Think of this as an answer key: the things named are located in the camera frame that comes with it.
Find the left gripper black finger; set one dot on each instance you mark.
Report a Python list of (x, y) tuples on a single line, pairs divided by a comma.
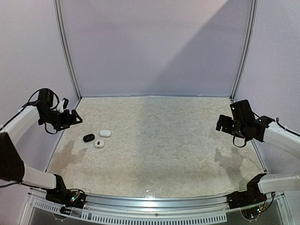
[(63, 127), (75, 118)]

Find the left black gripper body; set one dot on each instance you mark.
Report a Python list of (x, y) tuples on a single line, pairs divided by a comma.
[(57, 120)]

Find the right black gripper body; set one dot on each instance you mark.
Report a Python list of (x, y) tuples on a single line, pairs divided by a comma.
[(228, 124)]

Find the black charging case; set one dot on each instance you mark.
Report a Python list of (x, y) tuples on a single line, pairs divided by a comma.
[(88, 138)]

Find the white oval charging case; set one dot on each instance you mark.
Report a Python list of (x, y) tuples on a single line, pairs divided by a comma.
[(105, 133)]

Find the small white charging case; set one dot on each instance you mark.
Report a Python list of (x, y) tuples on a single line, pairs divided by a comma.
[(99, 144)]

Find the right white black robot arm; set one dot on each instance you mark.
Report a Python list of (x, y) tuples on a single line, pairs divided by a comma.
[(247, 125)]

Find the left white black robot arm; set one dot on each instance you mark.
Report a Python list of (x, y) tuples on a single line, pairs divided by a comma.
[(47, 109)]

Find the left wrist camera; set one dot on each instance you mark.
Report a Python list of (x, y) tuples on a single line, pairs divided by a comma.
[(62, 105)]

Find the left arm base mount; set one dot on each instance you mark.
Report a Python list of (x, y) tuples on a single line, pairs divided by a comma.
[(75, 198)]

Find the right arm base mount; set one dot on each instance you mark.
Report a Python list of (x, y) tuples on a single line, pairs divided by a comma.
[(239, 199)]

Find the left aluminium frame post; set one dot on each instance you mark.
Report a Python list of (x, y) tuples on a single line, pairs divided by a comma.
[(65, 48)]

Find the aluminium frame post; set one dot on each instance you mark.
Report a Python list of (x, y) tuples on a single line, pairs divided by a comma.
[(245, 50), (65, 48)]

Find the aluminium front rail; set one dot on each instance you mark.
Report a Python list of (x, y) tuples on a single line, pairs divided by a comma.
[(117, 210)]

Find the right aluminium frame post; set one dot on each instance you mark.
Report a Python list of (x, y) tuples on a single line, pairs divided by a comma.
[(245, 50)]

